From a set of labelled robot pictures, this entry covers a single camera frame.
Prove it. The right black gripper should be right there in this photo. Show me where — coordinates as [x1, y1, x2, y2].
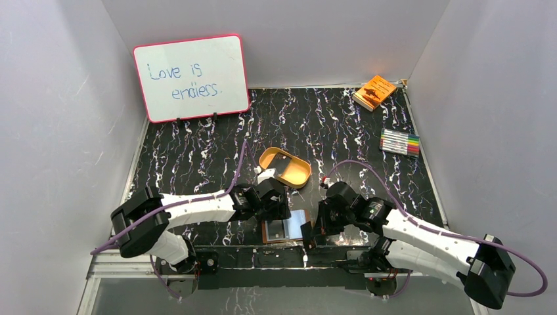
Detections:
[311, 199, 354, 237]

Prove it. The brown leather card holder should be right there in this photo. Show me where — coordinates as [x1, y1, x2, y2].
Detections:
[262, 209, 310, 244]

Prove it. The black credit card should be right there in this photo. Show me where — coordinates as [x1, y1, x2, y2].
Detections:
[267, 152, 292, 176]
[265, 220, 285, 242]

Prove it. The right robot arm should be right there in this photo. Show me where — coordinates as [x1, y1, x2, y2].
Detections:
[301, 182, 516, 310]

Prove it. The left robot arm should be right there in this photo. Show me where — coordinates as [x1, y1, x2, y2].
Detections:
[111, 178, 291, 274]

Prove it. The orange oval tray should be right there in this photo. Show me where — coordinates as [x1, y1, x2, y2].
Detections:
[259, 147, 311, 189]

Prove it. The coloured marker pen set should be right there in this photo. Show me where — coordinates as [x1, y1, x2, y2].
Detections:
[379, 128, 420, 158]

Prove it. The pink framed whiteboard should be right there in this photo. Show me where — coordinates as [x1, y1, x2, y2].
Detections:
[133, 34, 250, 123]

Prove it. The orange book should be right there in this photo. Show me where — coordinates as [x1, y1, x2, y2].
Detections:
[352, 75, 396, 112]

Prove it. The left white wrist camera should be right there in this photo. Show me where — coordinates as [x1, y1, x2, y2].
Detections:
[256, 168, 277, 184]

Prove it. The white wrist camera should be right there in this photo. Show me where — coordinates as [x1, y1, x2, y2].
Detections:
[256, 168, 277, 184]
[320, 176, 332, 189]

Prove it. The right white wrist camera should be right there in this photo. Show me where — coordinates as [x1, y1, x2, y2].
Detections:
[320, 176, 332, 189]

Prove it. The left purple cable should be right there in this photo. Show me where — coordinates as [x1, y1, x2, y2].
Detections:
[90, 138, 262, 301]

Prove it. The purple cable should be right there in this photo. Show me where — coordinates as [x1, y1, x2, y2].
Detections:
[324, 159, 548, 301]
[90, 138, 262, 301]

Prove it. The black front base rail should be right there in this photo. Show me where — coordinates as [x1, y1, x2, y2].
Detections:
[198, 245, 382, 290]

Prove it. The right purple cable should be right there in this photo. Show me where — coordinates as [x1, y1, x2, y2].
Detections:
[324, 159, 548, 301]

